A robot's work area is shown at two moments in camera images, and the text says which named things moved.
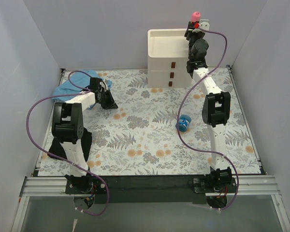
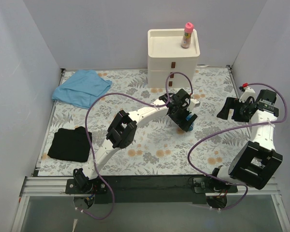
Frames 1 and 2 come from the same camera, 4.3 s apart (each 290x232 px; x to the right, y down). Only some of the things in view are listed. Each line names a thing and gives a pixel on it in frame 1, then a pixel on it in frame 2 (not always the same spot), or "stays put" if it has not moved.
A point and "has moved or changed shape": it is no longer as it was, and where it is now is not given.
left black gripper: [106, 97] -> [183, 120]
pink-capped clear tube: [195, 16] has moved or changed shape
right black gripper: [191, 32] -> [233, 110]
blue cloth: [78, 81] stays put
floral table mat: [158, 131] stays put
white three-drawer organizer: [167, 55] stays put
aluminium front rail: [50, 186] stays put
